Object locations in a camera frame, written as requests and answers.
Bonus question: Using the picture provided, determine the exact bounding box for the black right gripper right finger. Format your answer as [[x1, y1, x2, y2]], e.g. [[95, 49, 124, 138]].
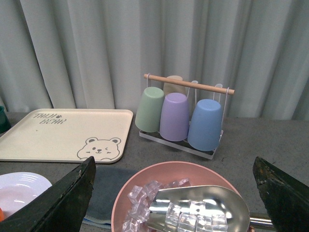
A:
[[253, 157, 309, 232]]

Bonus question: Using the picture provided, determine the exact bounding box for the blue grey cloth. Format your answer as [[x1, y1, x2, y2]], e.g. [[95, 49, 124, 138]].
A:
[[83, 165, 137, 230]]

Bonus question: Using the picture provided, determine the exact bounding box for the metal ice scoop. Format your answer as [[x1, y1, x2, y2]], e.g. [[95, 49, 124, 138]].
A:
[[146, 185, 276, 232]]

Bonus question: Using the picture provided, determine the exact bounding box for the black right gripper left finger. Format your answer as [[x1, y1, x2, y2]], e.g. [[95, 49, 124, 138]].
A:
[[0, 157, 96, 232]]

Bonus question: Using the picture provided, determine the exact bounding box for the purple cup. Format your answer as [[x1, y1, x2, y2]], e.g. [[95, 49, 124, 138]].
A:
[[159, 92, 189, 142]]

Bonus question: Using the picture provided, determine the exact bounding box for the blue cup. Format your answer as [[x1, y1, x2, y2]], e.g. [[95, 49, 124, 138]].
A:
[[187, 99, 223, 151]]

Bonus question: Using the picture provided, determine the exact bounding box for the cream bear tray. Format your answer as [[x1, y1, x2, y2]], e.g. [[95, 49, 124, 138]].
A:
[[0, 109, 133, 163]]

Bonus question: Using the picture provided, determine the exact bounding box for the dark green cup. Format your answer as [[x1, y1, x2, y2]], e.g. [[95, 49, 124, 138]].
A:
[[0, 106, 11, 133]]

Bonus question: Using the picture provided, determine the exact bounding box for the orange fruit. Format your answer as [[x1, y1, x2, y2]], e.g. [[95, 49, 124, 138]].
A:
[[0, 208, 5, 222]]

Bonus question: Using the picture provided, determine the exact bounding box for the pink bowl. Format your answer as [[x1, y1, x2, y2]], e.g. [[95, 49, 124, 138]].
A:
[[111, 161, 238, 232]]

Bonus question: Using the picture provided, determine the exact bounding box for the beige cup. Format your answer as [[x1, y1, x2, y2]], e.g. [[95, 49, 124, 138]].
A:
[[163, 75, 186, 96]]

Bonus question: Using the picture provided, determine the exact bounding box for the white ridged plate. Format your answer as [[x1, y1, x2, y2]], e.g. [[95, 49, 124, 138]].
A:
[[0, 172, 52, 219]]

